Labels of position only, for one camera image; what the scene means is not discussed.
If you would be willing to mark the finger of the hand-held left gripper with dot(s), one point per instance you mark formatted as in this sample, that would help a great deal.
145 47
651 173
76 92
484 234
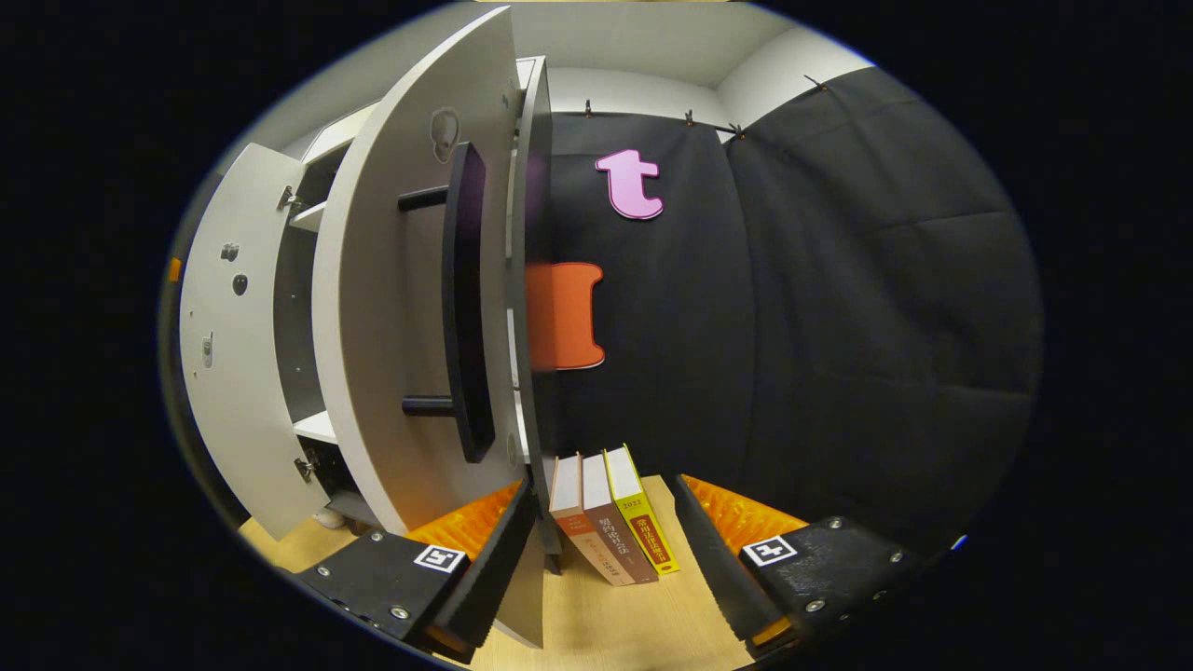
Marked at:
173 270

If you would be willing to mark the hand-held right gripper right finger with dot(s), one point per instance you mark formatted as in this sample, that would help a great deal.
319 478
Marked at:
718 568

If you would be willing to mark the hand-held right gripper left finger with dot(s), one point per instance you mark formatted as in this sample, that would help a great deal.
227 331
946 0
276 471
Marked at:
485 568

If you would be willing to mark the white shoe cabinet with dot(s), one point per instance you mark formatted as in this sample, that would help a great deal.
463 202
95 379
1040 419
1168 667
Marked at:
296 326

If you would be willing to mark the white shoe cabinet door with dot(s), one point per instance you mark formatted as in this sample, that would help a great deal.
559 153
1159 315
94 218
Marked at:
382 326
242 419

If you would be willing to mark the yellow spine book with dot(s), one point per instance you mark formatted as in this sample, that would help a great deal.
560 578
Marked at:
643 531

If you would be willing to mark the orange spine book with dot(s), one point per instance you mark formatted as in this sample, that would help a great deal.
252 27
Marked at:
578 531

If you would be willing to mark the brown spine book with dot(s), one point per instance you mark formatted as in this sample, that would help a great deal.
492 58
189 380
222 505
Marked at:
615 536

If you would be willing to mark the small white object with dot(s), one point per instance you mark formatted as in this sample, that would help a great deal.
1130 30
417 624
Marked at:
328 518

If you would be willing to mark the black backdrop cloth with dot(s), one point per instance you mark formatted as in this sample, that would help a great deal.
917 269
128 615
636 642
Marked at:
839 326

